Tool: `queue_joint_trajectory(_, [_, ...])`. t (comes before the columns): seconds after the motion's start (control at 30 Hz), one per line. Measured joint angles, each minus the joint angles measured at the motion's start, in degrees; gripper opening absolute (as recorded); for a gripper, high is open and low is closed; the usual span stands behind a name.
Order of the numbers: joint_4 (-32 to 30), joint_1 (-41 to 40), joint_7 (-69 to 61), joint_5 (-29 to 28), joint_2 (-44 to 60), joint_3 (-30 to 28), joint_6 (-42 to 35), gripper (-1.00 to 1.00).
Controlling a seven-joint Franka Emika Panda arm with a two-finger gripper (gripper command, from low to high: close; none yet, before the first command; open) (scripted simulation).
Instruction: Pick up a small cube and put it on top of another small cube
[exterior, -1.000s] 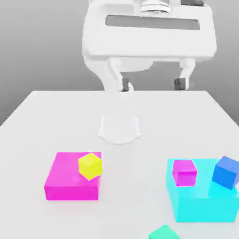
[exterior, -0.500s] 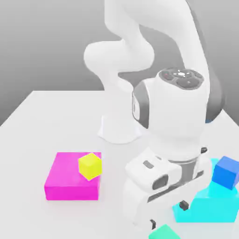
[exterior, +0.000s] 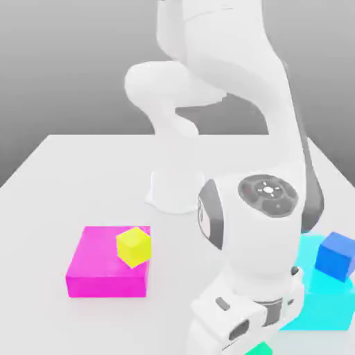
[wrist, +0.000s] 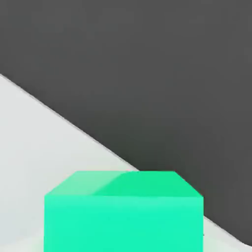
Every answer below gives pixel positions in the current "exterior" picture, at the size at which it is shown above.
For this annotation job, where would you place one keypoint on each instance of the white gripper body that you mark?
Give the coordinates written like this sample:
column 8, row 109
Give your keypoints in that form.
column 206, row 345

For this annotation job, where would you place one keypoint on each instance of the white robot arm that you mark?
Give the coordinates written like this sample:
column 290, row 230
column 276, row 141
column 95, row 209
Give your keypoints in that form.
column 249, row 116

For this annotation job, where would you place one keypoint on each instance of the small green cube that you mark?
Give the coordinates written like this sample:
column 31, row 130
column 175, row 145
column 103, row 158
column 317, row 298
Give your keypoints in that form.
column 260, row 350

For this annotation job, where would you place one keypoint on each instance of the small yellow cube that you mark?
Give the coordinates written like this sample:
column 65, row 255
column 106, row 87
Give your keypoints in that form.
column 133, row 248

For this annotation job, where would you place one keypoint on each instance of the small blue cube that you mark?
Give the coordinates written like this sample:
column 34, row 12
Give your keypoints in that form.
column 332, row 258

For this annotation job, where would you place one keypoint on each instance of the large cyan box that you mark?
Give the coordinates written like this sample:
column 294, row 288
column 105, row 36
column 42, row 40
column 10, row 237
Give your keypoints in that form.
column 319, row 310

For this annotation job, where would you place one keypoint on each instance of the large magenta box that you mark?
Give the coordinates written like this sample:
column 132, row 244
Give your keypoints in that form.
column 94, row 266

